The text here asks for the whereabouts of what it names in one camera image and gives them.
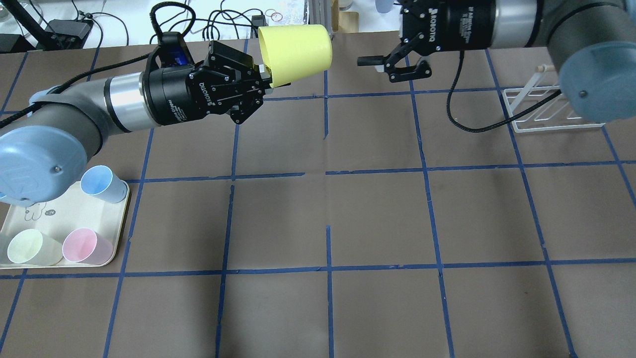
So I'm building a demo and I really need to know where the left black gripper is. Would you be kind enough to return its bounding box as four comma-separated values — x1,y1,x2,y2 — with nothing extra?
142,41,273,126

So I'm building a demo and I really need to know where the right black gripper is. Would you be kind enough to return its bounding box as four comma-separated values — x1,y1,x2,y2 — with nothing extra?
357,0,496,83

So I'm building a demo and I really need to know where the yellow plastic cup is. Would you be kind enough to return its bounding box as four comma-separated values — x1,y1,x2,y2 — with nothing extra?
257,24,332,88

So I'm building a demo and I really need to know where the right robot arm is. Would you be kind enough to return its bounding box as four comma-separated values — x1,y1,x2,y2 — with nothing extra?
357,0,636,123

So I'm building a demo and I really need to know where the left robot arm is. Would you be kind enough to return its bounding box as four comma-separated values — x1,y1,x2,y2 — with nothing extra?
0,33,273,207

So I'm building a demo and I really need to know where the blue cup on desk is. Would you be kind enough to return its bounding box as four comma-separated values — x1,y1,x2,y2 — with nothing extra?
375,0,395,14

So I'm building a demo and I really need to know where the blue cup near pink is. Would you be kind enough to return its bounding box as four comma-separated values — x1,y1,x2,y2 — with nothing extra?
80,165,129,204

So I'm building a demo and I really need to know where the pink plastic cup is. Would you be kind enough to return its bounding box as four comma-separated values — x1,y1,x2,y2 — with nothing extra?
62,227,114,265

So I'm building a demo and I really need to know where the cream plastic cup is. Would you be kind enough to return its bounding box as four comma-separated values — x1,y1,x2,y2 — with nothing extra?
7,229,62,267

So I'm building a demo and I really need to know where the wooden mug tree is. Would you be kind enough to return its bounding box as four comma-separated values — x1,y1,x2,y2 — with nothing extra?
331,0,360,33

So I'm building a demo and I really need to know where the beige serving tray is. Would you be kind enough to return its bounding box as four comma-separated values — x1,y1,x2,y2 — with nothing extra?
0,182,130,270

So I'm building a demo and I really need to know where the aluminium frame post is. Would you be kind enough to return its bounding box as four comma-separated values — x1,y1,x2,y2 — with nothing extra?
306,0,336,30

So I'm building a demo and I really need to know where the white wire cup rack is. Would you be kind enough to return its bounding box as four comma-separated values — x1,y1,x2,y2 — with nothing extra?
504,64,605,133

